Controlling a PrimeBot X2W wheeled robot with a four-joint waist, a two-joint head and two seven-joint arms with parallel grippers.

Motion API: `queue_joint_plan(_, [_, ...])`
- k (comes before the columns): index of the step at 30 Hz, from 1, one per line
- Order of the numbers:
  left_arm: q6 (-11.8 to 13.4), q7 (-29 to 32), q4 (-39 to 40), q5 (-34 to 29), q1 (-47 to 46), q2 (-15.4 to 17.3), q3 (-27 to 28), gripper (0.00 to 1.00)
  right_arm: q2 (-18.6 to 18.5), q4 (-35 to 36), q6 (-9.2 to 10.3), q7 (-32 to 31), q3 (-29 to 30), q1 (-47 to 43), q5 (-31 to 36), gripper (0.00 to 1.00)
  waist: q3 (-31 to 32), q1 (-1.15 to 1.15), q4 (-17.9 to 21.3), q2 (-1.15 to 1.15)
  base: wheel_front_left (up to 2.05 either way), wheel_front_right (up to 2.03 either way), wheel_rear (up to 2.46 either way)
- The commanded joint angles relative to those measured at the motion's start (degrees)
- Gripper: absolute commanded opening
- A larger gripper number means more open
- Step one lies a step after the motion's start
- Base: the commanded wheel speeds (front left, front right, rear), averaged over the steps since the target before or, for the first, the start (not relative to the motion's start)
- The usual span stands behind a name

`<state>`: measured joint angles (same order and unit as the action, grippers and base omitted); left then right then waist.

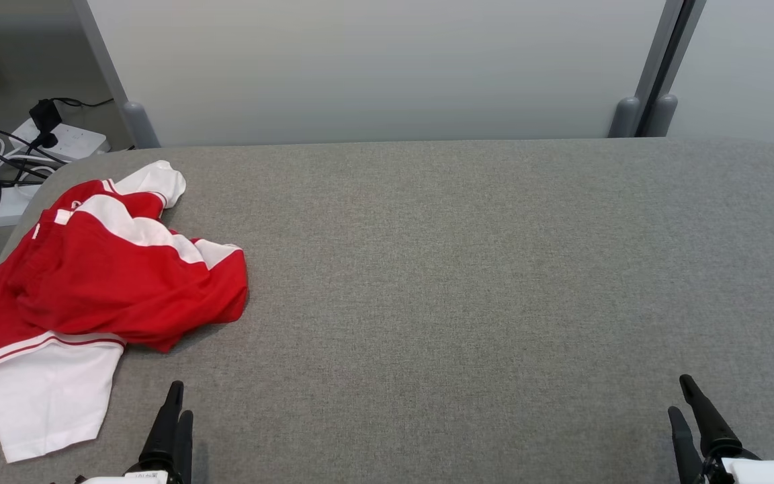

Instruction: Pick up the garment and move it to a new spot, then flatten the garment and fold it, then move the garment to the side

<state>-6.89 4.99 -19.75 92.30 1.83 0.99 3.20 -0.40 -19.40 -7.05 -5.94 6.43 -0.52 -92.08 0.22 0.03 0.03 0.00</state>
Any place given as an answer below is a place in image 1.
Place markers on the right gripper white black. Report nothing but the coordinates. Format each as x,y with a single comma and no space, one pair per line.
763,472

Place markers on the black power adapter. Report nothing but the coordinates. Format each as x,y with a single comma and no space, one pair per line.
44,115

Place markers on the white power strip with adapter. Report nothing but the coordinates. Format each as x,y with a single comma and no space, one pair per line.
78,141

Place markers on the wide white partition panel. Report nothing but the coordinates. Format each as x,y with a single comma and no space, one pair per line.
373,67

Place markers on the red Bulls jersey white sleeves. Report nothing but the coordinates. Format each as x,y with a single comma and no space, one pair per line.
44,403

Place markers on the single grey partition post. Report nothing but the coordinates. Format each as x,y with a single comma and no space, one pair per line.
140,124

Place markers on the narrow white partition panel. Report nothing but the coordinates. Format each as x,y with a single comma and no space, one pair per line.
750,67

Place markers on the grey partition post paired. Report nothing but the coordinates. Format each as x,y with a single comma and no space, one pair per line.
661,115
625,117

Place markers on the red shorts white side stripe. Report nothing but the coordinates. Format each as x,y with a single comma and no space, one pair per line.
125,289

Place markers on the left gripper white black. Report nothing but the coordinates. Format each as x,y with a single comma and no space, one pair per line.
132,478

